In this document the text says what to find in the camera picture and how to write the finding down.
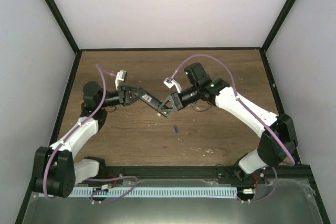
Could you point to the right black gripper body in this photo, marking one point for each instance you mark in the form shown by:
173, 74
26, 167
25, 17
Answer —
181, 103

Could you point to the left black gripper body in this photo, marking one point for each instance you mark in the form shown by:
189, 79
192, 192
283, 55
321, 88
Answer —
122, 98

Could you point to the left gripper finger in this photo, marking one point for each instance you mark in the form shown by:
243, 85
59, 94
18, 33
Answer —
130, 99
135, 92

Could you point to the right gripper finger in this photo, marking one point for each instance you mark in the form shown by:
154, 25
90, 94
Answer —
167, 103
168, 110

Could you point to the black remote control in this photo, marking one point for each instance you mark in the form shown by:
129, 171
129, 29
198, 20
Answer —
151, 101

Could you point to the purple battery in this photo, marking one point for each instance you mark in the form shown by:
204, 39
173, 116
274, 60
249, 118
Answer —
176, 128

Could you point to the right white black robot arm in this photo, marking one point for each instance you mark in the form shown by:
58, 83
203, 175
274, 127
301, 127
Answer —
276, 132

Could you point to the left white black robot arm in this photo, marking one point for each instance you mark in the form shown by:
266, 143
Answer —
55, 173

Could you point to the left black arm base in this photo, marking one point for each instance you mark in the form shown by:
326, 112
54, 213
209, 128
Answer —
106, 172

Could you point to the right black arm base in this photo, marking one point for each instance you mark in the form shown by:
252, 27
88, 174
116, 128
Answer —
234, 175

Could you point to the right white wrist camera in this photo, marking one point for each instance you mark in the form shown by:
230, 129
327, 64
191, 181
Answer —
170, 83

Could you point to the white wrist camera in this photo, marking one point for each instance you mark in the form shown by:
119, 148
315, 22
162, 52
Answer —
170, 83
120, 77

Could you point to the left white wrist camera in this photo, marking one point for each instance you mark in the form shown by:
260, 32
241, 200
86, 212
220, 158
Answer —
120, 77

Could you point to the light blue slotted cable duct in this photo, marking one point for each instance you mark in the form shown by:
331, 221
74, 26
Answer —
158, 192

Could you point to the black aluminium frame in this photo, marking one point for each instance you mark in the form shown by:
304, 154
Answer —
196, 172

